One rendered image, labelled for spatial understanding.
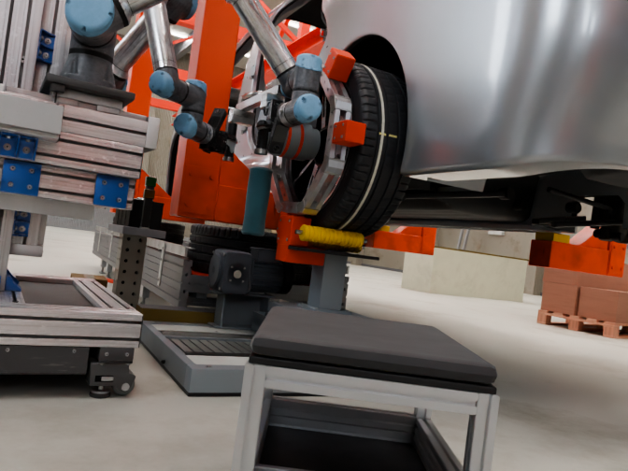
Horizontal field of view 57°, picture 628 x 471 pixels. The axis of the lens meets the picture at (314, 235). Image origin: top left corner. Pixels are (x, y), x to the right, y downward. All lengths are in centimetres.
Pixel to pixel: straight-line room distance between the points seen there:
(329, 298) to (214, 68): 110
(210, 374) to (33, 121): 82
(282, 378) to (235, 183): 184
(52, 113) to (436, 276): 749
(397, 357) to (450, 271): 802
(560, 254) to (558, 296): 231
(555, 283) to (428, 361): 528
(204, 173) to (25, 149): 103
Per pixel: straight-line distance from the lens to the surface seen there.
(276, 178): 238
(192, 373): 173
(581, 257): 393
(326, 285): 221
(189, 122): 197
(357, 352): 81
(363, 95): 203
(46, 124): 157
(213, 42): 265
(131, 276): 262
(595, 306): 590
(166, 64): 196
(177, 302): 267
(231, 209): 257
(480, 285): 927
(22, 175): 172
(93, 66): 174
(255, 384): 82
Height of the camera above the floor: 47
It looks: 1 degrees up
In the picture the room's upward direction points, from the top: 7 degrees clockwise
